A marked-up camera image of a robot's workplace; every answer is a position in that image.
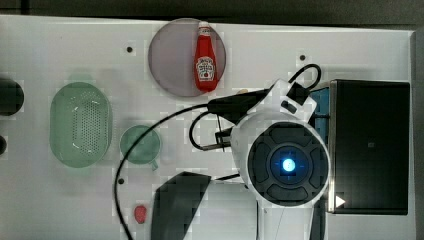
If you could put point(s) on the green perforated colander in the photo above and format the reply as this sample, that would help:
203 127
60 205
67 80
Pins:
80 125

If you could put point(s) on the grey round plate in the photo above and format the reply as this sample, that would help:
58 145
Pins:
170 57

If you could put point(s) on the black round object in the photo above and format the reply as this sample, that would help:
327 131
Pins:
3 145

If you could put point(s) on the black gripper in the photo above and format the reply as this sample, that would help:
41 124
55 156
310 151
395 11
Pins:
234 108

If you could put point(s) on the red ketchup bottle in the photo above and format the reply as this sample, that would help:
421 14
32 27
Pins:
205 72

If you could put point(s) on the green mug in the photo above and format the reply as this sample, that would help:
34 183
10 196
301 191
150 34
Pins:
144 151

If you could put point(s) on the black round pan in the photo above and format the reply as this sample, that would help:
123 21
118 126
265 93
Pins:
11 97

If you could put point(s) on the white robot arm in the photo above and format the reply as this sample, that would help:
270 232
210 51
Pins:
280 157

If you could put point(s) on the red toy strawberry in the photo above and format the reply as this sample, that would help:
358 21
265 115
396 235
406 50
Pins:
140 214

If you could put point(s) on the black toaster oven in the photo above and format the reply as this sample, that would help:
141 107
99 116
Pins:
366 126

